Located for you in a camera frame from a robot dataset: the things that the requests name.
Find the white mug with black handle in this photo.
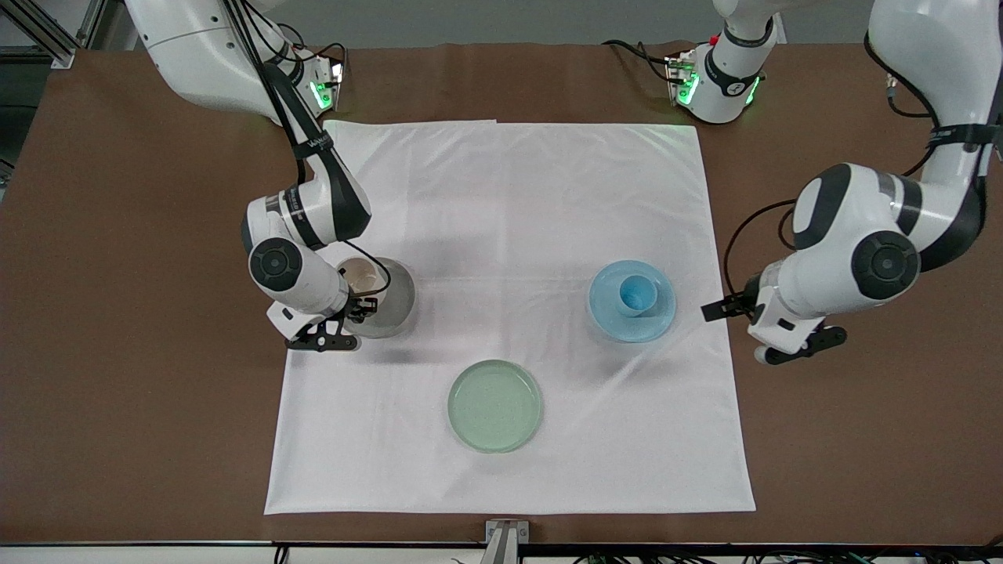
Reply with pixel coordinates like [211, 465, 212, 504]
[339, 257, 391, 303]

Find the blue cup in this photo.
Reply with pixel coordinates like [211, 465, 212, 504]
[618, 274, 660, 319]

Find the gray plate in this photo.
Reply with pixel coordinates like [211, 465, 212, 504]
[337, 257, 417, 340]

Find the blue plate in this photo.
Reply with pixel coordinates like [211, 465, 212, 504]
[588, 258, 678, 345]

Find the green plate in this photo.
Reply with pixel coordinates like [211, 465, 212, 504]
[447, 359, 545, 454]

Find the white cloth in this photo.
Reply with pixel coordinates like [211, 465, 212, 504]
[264, 119, 757, 515]

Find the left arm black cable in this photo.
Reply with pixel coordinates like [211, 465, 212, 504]
[722, 199, 798, 297]

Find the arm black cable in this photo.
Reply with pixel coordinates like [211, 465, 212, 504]
[722, 199, 798, 297]
[223, 0, 391, 298]

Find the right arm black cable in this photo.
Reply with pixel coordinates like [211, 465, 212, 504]
[223, 0, 391, 298]

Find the right base black cable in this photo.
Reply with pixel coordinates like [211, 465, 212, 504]
[276, 22, 348, 67]

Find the base black cable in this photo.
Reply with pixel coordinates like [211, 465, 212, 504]
[276, 22, 348, 67]
[602, 38, 672, 67]

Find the metal table bracket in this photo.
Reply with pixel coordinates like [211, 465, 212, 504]
[480, 519, 530, 564]

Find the left base black cable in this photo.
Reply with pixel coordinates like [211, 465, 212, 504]
[602, 38, 672, 67]

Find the aluminum frame profile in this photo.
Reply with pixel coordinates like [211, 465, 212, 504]
[0, 0, 79, 70]

